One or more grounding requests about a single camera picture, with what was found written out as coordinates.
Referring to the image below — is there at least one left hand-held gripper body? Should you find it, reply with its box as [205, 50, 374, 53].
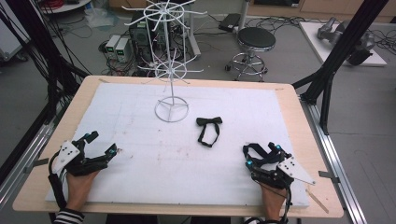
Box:
[51, 139, 109, 177]

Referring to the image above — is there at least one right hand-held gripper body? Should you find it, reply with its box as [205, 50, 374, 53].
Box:
[249, 155, 317, 190]

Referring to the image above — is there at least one white wire display rack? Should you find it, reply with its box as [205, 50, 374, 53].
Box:
[120, 0, 208, 123]

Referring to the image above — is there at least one person's left hand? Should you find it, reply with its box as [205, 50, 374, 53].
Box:
[65, 169, 101, 213]

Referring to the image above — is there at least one thin wooden stick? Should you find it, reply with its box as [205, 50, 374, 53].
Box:
[304, 188, 331, 215]

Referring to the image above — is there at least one white foam mat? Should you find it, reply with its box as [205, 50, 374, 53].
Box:
[45, 81, 311, 209]

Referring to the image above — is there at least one grey bench power supply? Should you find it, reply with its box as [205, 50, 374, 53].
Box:
[105, 34, 122, 61]
[114, 36, 132, 64]

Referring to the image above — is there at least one black computer tower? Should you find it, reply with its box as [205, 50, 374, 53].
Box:
[128, 11, 157, 61]

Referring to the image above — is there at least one black round stool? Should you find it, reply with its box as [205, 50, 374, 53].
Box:
[224, 26, 277, 83]

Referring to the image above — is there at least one white floor board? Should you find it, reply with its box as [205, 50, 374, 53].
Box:
[298, 21, 389, 68]

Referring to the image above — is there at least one clear plastic bag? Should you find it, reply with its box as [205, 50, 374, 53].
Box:
[83, 7, 121, 30]

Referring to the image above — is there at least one grey metal desk leg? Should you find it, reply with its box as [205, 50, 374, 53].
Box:
[182, 0, 203, 63]

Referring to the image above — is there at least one grey robot device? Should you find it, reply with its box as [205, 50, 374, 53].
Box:
[316, 16, 376, 66]

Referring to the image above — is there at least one white round table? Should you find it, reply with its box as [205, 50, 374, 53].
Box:
[39, 0, 93, 15]

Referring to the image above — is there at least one black flat box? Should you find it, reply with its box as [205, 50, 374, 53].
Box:
[218, 12, 242, 34]

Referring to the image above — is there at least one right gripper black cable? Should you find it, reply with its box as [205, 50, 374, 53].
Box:
[261, 181, 294, 224]

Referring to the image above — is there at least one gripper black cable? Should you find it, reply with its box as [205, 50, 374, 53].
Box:
[48, 151, 69, 210]
[261, 181, 294, 224]

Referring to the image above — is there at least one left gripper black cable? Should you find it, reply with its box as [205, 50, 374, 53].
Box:
[48, 151, 69, 210]

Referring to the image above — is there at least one grey metal bracket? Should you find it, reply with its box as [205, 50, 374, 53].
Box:
[318, 170, 341, 185]
[23, 157, 50, 175]

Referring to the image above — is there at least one aluminium rail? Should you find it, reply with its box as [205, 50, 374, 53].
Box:
[0, 102, 69, 210]
[299, 94, 369, 224]

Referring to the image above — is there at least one black frame with cables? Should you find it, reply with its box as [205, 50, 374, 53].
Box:
[0, 0, 91, 186]

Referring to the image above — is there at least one black metal frame stand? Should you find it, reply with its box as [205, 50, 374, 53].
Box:
[291, 0, 390, 136]

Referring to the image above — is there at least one bundle of floor cables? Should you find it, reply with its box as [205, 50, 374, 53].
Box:
[242, 14, 316, 37]

